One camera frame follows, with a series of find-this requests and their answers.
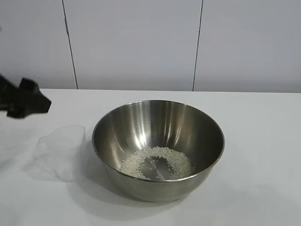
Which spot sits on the clear plastic measuring cup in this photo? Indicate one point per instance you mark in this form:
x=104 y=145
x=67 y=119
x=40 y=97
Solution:
x=70 y=141

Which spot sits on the stainless steel mixing bowl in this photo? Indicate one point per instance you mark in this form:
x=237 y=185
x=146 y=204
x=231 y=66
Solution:
x=152 y=127

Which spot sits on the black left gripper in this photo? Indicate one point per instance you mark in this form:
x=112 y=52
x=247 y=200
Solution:
x=9 y=99

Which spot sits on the white rice grains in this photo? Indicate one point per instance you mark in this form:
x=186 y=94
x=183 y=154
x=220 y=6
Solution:
x=131 y=162

